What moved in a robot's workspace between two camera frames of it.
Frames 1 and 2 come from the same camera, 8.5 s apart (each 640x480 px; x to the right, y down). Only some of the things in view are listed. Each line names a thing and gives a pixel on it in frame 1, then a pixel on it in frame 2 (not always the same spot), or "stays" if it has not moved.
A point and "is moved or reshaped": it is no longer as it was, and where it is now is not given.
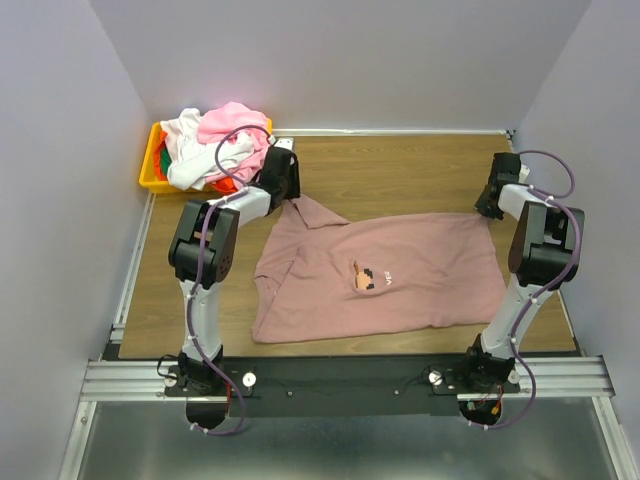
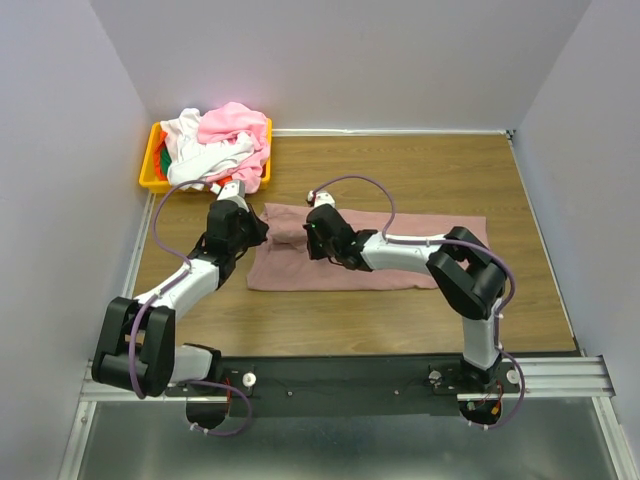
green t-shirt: x=165 y=160 stays
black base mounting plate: x=291 y=387 stays
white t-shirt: x=193 y=160 stays
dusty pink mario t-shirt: x=320 y=278 is moved or reshaped
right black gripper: x=489 y=201 → x=311 y=240
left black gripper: x=288 y=185 → x=255 y=226
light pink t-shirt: x=227 y=123 stays
